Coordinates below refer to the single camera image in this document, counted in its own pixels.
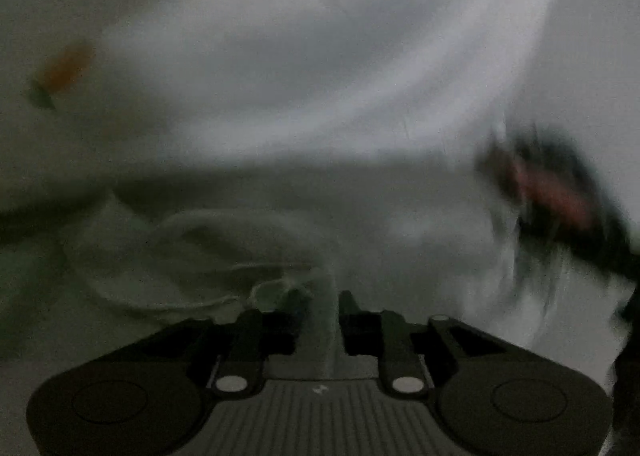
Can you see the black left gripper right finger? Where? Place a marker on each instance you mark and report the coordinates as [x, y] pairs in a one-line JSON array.
[[411, 358]]

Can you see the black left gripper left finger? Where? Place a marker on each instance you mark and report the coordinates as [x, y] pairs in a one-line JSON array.
[[189, 356]]

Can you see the plaid folded shirt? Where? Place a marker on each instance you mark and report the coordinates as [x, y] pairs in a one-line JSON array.
[[607, 246]]

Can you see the red checked folded garment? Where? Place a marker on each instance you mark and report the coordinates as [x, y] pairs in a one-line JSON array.
[[537, 187]]

